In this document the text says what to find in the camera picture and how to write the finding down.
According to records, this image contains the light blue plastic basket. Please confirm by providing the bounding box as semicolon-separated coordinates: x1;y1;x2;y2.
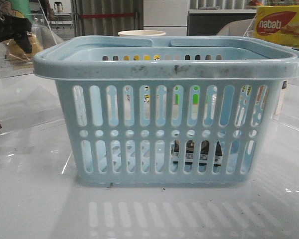
33;36;299;185

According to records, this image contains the clear acrylic shelf left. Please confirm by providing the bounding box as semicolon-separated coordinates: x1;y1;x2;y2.
0;0;65;136

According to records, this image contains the dark tissue packet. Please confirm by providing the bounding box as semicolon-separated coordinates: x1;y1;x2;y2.
169;139;224;165

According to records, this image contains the white paper cup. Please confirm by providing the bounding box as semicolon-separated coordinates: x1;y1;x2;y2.
118;30;166;37

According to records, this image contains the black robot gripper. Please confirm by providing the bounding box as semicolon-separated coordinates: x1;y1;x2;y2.
0;8;32;53

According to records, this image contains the yellow nabati wafer box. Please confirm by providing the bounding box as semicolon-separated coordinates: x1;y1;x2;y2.
253;5;299;48

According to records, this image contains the packaged bread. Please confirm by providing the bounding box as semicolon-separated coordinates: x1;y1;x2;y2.
4;33;43;60

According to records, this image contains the green yellow cartoon package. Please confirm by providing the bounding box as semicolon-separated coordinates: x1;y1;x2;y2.
9;0;31;18

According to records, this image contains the white drawer cabinet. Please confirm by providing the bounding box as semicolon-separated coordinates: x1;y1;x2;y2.
143;0;190;36

